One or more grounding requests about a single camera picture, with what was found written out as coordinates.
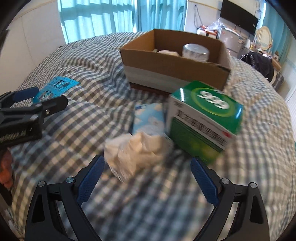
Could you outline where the blue pill blister pack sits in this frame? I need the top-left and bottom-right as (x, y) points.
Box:
(32, 76), (79, 103)

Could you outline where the white lace sock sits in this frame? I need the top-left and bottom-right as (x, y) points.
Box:
(104, 132), (173, 182)

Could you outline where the green 999 medicine box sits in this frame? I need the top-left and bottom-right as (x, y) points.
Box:
(166, 81), (243, 164)

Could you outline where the blue tissue pack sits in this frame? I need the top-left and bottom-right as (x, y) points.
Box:
(132, 103), (165, 136)

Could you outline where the clear cotton swab jar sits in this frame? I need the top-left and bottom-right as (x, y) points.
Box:
(182, 43), (210, 62)

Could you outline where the person's left hand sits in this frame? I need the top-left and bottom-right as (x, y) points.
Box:
(0, 149), (13, 190)

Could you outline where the checkered bed cover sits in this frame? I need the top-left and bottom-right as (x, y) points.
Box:
(5, 33), (295, 240)

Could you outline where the blue curtain left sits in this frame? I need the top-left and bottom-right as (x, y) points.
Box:
(57, 0), (137, 43)

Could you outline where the blue curtain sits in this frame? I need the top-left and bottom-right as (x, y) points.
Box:
(263, 1), (292, 64)
(133, 0), (187, 32)
(57, 0), (137, 43)

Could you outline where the brown cardboard box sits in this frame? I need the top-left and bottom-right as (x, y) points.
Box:
(120, 29), (231, 93)

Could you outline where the black jacket on chair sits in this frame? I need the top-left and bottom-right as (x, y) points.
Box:
(239, 51), (274, 82)

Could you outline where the blue curtain middle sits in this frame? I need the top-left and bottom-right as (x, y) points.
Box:
(133, 0), (187, 32)

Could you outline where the silver mini fridge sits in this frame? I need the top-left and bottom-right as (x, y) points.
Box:
(218, 28), (244, 58)

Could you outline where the oval vanity mirror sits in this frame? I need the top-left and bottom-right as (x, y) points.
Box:
(254, 26), (273, 50)

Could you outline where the blue curtain right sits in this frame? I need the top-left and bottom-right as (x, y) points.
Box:
(263, 1), (292, 64)

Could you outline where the black wall television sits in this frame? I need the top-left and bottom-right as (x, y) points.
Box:
(220, 0), (258, 35)

